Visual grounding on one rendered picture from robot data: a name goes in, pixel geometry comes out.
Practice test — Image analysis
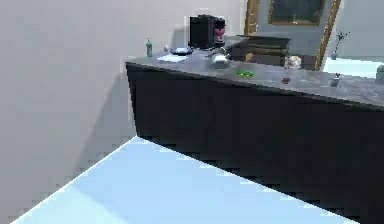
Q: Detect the white table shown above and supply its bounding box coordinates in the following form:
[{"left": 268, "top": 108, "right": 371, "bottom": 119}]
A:
[{"left": 322, "top": 56, "right": 384, "bottom": 80}]

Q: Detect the silver kettle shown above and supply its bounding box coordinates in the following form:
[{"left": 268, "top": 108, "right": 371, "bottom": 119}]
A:
[{"left": 206, "top": 47, "right": 231, "bottom": 69}]

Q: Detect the grey green jar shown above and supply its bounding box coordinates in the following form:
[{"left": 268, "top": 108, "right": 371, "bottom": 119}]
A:
[{"left": 375, "top": 64, "right": 384, "bottom": 85}]

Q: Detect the wooden door frame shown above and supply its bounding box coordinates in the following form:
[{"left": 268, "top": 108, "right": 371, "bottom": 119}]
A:
[{"left": 244, "top": 0, "right": 342, "bottom": 72}]

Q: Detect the small grey shaker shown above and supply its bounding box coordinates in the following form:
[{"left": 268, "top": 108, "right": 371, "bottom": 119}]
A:
[{"left": 330, "top": 72, "right": 341, "bottom": 88}]

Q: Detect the gold framed picture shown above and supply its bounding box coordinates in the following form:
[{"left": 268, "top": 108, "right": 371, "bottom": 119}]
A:
[{"left": 267, "top": 0, "right": 327, "bottom": 27}]

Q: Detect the black kitchen counter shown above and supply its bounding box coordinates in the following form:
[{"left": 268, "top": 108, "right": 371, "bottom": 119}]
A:
[{"left": 125, "top": 35, "right": 384, "bottom": 224}]

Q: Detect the black coffee machine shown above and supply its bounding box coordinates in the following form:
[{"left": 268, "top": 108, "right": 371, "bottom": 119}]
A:
[{"left": 188, "top": 14, "right": 227, "bottom": 51}]

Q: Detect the houseplant in vase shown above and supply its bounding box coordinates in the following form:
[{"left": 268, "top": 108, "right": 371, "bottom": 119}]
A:
[{"left": 330, "top": 30, "right": 351, "bottom": 61}]

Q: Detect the green flat item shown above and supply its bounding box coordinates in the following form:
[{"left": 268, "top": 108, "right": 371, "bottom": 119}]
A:
[{"left": 236, "top": 70, "right": 257, "bottom": 79}]

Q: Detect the dark wooden chest of drawers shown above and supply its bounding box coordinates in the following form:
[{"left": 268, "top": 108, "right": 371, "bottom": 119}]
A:
[{"left": 237, "top": 34, "right": 292, "bottom": 67}]

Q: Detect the dark blue plate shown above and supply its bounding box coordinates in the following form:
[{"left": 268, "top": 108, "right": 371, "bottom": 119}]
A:
[{"left": 170, "top": 46, "right": 194, "bottom": 56}]

